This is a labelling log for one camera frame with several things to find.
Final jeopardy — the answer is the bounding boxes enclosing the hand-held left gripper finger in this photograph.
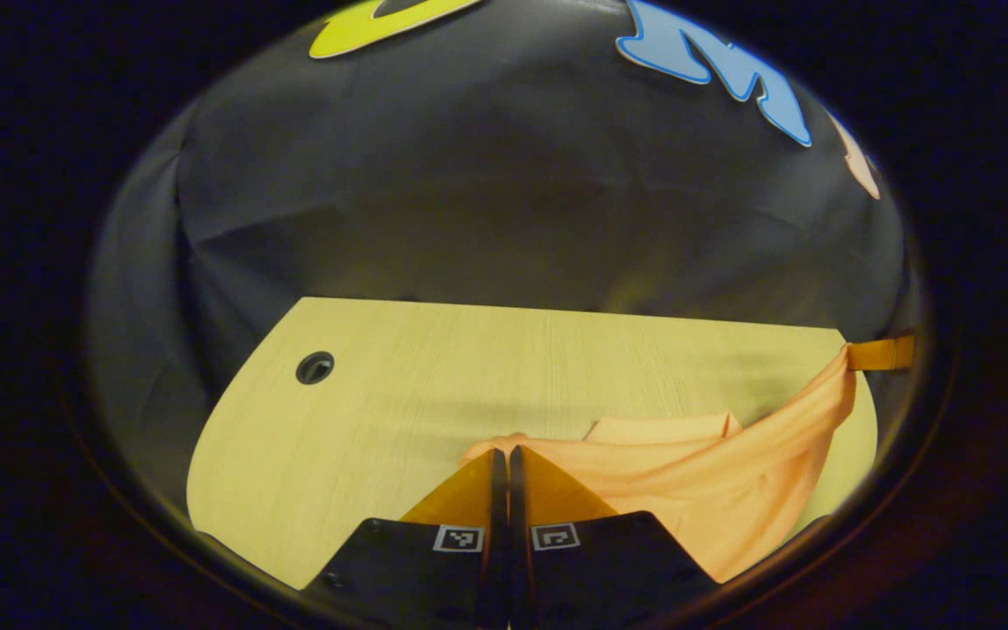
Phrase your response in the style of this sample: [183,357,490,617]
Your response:
[298,448,511,630]
[510,444,719,630]

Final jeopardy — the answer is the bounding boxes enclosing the pale orange T-shirt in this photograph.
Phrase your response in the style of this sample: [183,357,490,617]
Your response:
[458,346,859,583]

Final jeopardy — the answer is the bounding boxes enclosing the black backdrop cloth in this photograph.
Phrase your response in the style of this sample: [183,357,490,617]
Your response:
[88,0,921,526]

